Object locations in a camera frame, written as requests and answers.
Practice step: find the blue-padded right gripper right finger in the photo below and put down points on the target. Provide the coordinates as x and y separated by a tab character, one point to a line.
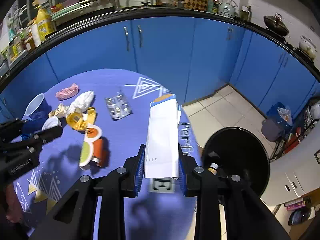
246	216

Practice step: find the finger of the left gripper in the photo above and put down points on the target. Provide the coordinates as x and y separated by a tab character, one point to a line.
11	129
42	137

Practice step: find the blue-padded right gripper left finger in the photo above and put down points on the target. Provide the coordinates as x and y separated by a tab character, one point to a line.
73	216

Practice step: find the white plastic bottle cap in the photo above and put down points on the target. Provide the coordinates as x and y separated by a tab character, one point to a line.
51	122

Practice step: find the blue paper cup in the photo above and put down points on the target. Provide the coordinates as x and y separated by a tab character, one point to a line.
38	108

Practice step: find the beige snack wrapper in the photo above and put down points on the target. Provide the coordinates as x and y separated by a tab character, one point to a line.
60	112

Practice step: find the yellow wrapper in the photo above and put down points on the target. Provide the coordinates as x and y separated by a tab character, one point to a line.
80	121

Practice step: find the orange green paper cup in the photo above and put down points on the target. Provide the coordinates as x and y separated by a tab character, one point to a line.
92	152

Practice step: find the white tissue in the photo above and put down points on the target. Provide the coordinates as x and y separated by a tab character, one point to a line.
81	103

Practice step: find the silver pill blister pack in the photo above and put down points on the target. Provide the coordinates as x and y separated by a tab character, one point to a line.
118	106

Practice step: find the white paper carton box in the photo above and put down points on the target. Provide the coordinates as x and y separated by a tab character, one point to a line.
161	149

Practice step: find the brown glass medicine bottle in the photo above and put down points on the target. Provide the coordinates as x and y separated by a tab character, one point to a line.
213	168

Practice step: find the black round trash bin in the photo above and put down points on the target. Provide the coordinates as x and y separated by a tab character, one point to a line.
238	151

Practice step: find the blue kitchen cabinets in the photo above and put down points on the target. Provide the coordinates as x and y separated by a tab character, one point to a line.
192	57

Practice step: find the person's left hand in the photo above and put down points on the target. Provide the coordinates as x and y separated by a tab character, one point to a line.
14	212

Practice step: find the pink crumpled wrapper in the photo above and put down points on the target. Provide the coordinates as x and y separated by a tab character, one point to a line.
68	92

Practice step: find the white appliance with sticker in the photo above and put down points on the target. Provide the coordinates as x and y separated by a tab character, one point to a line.
296	173

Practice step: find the purple printed tablecloth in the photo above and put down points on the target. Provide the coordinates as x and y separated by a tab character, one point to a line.
150	215

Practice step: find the blue bag lined bin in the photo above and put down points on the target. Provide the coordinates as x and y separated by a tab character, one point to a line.
278	122

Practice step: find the yellow oil bottle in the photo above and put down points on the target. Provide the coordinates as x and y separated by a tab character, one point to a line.
43	21

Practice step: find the white ceramic pot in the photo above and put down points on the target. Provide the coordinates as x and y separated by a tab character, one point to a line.
307	46

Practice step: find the black wok with lid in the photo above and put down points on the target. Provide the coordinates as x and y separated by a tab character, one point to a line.
275	24

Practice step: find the mint green electric kettle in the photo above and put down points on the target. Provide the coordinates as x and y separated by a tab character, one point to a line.
227	8

